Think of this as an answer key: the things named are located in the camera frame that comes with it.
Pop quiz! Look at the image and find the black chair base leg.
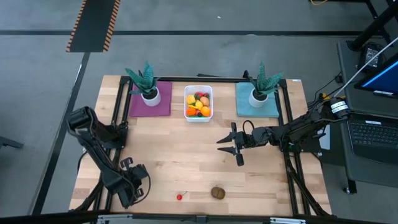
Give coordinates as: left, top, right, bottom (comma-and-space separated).
0, 136, 24, 150

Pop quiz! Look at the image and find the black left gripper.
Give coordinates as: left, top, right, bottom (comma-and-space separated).
120, 157, 149, 198

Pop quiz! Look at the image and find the snake plant in white pot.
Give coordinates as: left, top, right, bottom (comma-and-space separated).
248, 61, 284, 109
124, 61, 162, 107

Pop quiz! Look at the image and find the dark laptop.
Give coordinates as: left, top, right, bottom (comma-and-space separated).
346, 111, 398, 166

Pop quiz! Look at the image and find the monitor with blue screen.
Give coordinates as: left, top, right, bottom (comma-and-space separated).
354, 52, 398, 99

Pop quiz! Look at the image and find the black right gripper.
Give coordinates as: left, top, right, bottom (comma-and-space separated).
216, 122, 269, 167

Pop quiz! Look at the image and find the white rod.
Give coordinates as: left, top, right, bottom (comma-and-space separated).
325, 35, 398, 108

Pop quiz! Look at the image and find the brown toy kiwi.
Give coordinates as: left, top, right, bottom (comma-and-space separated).
210, 186, 226, 200

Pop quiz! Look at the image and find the white perforated plastic basket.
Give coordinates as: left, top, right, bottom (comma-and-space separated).
183, 85, 214, 123

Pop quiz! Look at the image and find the black aluminium rig frame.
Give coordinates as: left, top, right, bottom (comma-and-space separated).
73, 74, 332, 218

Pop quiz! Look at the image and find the black power adapter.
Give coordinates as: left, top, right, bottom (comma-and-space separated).
357, 42, 386, 74

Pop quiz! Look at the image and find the purple cloth mat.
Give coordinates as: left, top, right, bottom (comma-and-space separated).
129, 81, 173, 118

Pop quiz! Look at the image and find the grey side cart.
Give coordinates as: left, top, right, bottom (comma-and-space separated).
337, 40, 398, 194

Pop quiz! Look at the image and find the metal front rail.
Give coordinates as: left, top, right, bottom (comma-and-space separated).
96, 213, 307, 224

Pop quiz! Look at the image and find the teal cloth mat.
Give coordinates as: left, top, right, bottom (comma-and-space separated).
235, 82, 280, 118

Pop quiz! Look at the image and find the black desk leg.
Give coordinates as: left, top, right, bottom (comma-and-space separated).
346, 0, 398, 52

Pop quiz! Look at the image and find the black hazard-striped floor mat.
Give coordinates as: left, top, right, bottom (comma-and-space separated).
65, 0, 121, 53

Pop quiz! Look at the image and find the yellow floor cable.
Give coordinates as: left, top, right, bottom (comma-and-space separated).
320, 92, 346, 105

